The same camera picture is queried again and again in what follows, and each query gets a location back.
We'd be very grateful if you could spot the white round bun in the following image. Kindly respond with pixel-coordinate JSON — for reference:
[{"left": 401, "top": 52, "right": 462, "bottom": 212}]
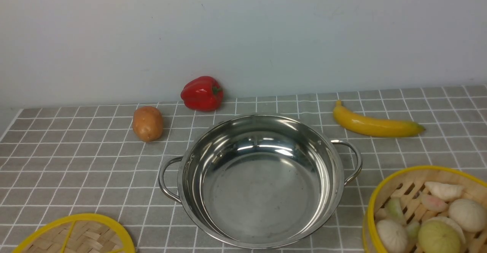
[{"left": 448, "top": 199, "right": 487, "bottom": 232}]

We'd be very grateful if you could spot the pink-tinted dumpling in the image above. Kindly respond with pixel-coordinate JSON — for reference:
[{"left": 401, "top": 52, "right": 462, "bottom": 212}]
[{"left": 419, "top": 193, "right": 448, "bottom": 213}]

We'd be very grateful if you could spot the stainless steel pot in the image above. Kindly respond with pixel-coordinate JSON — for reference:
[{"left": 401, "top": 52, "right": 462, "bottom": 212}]
[{"left": 158, "top": 114, "right": 363, "bottom": 249}]

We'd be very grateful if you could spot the yellow-rimmed woven steamer lid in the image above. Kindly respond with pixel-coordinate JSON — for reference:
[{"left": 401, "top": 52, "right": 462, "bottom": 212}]
[{"left": 13, "top": 213, "right": 136, "bottom": 253}]

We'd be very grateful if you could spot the brown potato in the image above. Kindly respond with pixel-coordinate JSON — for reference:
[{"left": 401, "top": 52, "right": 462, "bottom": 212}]
[{"left": 132, "top": 106, "right": 164, "bottom": 143}]

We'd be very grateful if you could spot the yellow banana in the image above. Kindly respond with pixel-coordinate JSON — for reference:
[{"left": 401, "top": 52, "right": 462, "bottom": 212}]
[{"left": 333, "top": 99, "right": 426, "bottom": 137}]

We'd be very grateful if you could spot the small green dumpling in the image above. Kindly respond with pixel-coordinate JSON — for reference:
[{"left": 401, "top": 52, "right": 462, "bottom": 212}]
[{"left": 405, "top": 221, "right": 421, "bottom": 241}]

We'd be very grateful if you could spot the white dumpling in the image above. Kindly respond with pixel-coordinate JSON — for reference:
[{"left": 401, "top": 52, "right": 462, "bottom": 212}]
[{"left": 424, "top": 181, "right": 464, "bottom": 202}]

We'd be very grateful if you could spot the white bun with pleats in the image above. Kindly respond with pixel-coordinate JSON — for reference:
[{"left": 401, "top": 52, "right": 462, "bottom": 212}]
[{"left": 376, "top": 220, "right": 408, "bottom": 253}]

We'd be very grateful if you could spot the grey checked tablecloth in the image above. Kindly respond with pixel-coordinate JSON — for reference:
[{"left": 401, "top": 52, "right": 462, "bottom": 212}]
[{"left": 0, "top": 85, "right": 486, "bottom": 253}]

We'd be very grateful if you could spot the large pale green bun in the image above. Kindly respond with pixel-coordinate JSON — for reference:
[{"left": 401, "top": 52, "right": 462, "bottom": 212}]
[{"left": 418, "top": 220, "right": 462, "bottom": 253}]

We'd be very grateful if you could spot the red bell pepper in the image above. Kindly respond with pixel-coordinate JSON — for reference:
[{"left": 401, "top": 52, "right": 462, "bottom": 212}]
[{"left": 180, "top": 76, "right": 224, "bottom": 111}]

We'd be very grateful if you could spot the yellow-rimmed bamboo steamer basket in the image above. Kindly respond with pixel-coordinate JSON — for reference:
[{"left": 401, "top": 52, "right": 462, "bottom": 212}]
[{"left": 362, "top": 165, "right": 487, "bottom": 253}]

